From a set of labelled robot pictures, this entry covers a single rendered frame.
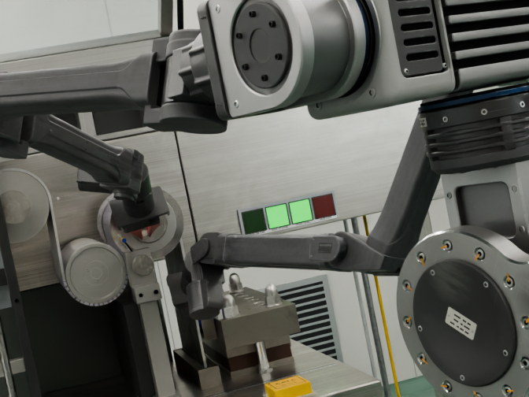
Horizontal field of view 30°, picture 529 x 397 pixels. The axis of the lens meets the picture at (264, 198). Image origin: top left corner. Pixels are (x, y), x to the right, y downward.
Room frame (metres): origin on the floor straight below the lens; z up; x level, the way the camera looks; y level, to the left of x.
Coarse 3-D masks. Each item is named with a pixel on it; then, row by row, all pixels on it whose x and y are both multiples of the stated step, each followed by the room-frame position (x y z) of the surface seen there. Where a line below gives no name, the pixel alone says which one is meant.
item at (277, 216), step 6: (270, 210) 2.38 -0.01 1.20; (276, 210) 2.38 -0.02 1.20; (282, 210) 2.38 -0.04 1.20; (270, 216) 2.37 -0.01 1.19; (276, 216) 2.38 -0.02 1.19; (282, 216) 2.38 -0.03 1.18; (270, 222) 2.37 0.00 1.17; (276, 222) 2.38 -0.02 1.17; (282, 222) 2.38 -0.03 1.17; (288, 222) 2.39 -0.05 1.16
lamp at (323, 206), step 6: (318, 198) 2.41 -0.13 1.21; (324, 198) 2.41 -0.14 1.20; (330, 198) 2.42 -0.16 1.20; (318, 204) 2.41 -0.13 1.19; (324, 204) 2.41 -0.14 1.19; (330, 204) 2.42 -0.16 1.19; (318, 210) 2.41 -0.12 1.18; (324, 210) 2.41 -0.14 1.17; (330, 210) 2.41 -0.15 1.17; (318, 216) 2.41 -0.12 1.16; (324, 216) 2.41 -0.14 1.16
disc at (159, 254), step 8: (168, 200) 1.99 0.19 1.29; (176, 208) 1.99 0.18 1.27; (112, 216) 1.96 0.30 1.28; (176, 216) 1.99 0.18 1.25; (112, 224) 1.96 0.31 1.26; (176, 224) 1.99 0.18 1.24; (112, 232) 1.96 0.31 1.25; (176, 232) 1.99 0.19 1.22; (176, 240) 1.99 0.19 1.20; (120, 248) 1.96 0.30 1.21; (128, 248) 1.96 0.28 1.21; (168, 248) 1.98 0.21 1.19; (152, 256) 1.97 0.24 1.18; (160, 256) 1.98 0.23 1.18
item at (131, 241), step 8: (168, 216) 1.98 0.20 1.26; (168, 224) 1.98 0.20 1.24; (120, 232) 1.95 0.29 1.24; (128, 232) 1.96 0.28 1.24; (168, 232) 1.98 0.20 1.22; (128, 240) 1.96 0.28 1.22; (136, 240) 1.96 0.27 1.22; (160, 240) 1.97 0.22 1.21; (168, 240) 1.98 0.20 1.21; (136, 248) 1.96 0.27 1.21; (152, 248) 1.97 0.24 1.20; (160, 248) 1.97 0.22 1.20
